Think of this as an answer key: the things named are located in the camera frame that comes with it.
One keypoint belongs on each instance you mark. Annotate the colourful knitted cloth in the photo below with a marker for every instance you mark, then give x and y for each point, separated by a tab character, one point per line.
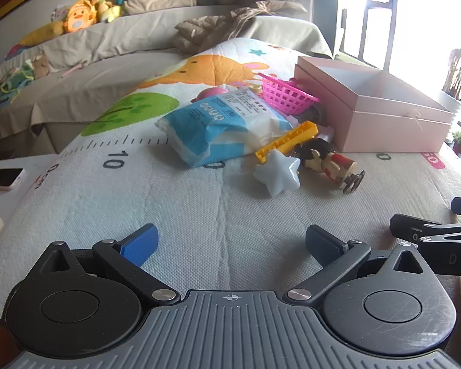
11	84

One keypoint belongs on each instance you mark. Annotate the balcony window frame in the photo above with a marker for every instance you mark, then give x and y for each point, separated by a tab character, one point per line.
347	15

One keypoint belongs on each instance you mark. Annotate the brown padded jacket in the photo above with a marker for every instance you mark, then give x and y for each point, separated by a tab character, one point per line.
223	27

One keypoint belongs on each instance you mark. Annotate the pink cardboard box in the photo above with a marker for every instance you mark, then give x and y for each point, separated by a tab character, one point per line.
388	130

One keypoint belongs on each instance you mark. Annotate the pink plastic basket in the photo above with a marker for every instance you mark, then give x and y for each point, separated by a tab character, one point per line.
288	96

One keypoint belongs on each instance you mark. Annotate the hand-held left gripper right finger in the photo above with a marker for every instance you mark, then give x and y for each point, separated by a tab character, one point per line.
322	244

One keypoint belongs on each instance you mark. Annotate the wooden doll figure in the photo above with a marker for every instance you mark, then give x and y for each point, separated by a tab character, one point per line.
330	163

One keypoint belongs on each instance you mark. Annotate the beige covered sofa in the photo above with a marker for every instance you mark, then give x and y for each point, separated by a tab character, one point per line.
100	73

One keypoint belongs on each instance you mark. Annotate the pink stick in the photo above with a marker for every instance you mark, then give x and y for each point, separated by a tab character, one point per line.
73	69

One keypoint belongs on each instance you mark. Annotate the yellow duck plush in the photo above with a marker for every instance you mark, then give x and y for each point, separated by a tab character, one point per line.
103	7

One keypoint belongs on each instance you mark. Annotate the brown teddy bear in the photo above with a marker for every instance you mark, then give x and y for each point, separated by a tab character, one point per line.
38	65

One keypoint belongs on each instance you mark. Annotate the small white plush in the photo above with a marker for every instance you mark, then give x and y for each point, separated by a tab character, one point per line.
59	12

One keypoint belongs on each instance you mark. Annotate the orange lion plush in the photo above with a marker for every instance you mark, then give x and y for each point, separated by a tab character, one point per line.
78	17

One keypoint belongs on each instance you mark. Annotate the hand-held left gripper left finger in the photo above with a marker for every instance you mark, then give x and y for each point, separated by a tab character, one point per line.
140	248

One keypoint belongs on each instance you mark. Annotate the light blue star toy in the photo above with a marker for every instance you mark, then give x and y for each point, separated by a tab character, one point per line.
276	173

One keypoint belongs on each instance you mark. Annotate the yellow building block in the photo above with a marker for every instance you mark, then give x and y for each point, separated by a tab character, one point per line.
288	138

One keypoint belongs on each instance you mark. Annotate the long yellow plush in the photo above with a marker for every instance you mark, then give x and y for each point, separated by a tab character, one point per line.
42	34

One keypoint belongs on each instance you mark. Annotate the smartphone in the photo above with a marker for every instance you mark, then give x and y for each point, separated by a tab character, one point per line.
4	178

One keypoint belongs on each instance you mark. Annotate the blue wipes packet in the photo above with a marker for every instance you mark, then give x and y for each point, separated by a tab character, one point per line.
199	130

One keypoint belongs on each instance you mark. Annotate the small cream toy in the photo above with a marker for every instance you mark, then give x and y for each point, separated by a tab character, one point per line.
256	88

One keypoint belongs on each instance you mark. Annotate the pink round toy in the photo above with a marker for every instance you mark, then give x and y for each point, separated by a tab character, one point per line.
211	93

